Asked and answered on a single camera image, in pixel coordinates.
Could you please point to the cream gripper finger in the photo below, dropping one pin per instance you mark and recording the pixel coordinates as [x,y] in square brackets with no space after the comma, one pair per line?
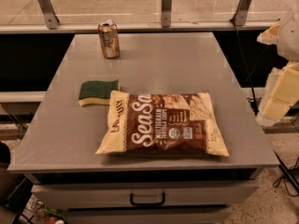
[270,36]
[281,93]

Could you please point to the orange soda can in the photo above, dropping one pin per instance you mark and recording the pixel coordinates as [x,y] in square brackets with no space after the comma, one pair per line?
[109,39]

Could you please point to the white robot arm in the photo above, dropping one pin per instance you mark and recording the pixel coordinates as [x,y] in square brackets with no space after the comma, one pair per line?
[288,36]

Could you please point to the brown tortilla chips bag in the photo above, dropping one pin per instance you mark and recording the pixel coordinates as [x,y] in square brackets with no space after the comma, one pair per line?
[167,124]

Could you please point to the green and yellow sponge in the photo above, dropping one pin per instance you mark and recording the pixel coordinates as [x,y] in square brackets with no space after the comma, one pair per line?
[97,92]

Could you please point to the colourful items under table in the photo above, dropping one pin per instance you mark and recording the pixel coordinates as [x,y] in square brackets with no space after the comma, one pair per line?
[35,212]

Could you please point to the right metal railing bracket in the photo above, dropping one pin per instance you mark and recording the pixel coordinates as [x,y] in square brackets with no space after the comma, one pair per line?
[240,16]

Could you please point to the metal railing bracket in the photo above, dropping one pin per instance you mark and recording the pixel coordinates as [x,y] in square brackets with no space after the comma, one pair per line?
[166,9]
[240,16]
[50,18]

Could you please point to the middle metal railing bracket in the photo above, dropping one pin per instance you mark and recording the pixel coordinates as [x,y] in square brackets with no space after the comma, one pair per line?
[166,9]

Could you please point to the grey drawer with black handle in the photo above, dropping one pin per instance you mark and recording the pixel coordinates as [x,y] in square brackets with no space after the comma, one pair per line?
[145,194]

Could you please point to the left metal railing bracket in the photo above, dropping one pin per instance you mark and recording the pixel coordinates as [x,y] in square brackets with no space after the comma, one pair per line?
[50,18]

